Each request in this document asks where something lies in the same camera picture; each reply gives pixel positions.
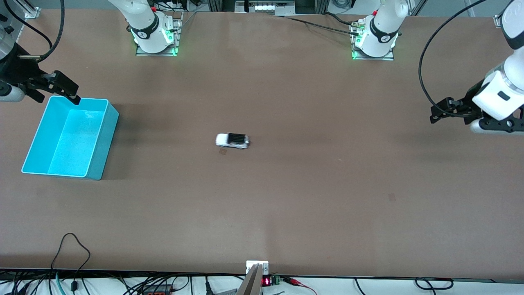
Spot white jeep toy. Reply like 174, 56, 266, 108
215, 133, 251, 150

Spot teal plastic bin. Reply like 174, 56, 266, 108
21, 97, 120, 181

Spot lit control box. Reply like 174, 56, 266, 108
234, 0, 296, 16

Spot black power strip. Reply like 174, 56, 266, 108
141, 285, 172, 295

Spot black left camera mount plate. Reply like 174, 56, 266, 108
479, 111, 524, 132

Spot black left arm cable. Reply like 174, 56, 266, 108
418, 0, 488, 118

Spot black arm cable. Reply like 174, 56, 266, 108
418, 0, 488, 118
3, 0, 66, 61

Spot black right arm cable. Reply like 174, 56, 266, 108
3, 0, 66, 61

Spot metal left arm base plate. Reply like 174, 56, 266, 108
351, 20, 395, 61

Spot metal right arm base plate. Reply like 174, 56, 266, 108
135, 12, 183, 57

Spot thin black looped cable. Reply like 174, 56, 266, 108
50, 232, 91, 292

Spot black cable with metal connector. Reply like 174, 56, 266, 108
282, 12, 363, 37

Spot black coiled cable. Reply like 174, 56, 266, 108
414, 277, 454, 290

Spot red alligator clip wires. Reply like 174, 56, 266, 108
282, 277, 318, 295

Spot white metal bracket plate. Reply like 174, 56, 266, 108
246, 260, 269, 275

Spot grey metal mount bar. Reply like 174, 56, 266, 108
237, 263, 263, 295

